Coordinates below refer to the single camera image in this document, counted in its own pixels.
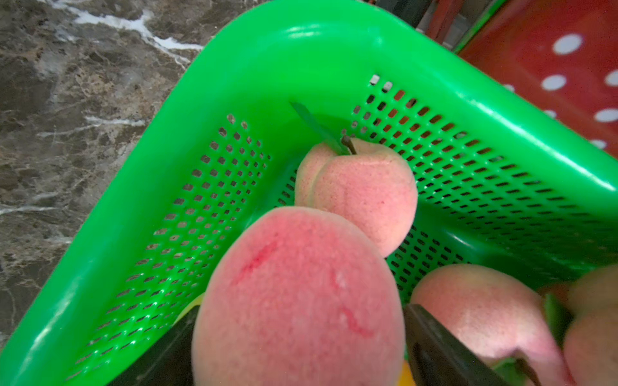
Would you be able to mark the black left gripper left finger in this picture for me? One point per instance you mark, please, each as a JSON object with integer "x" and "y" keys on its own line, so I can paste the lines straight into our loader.
{"x": 168, "y": 361}

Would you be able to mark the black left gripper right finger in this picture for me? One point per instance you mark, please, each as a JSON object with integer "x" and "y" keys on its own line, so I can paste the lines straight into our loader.
{"x": 436, "y": 357}

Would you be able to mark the pink peach cluster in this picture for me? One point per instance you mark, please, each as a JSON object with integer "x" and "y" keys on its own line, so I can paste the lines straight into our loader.
{"x": 495, "y": 316}
{"x": 302, "y": 297}
{"x": 590, "y": 345}

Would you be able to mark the pink peach front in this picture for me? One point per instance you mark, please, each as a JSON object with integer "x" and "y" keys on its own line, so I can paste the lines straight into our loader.
{"x": 368, "y": 184}

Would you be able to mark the green plastic basket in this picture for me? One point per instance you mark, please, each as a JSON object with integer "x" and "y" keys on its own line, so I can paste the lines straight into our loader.
{"x": 500, "y": 182}

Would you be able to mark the yellow peach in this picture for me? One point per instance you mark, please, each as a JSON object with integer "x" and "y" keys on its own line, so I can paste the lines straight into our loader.
{"x": 196, "y": 302}

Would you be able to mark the red polka dot toaster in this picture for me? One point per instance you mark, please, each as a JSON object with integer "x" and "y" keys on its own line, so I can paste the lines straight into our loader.
{"x": 561, "y": 56}

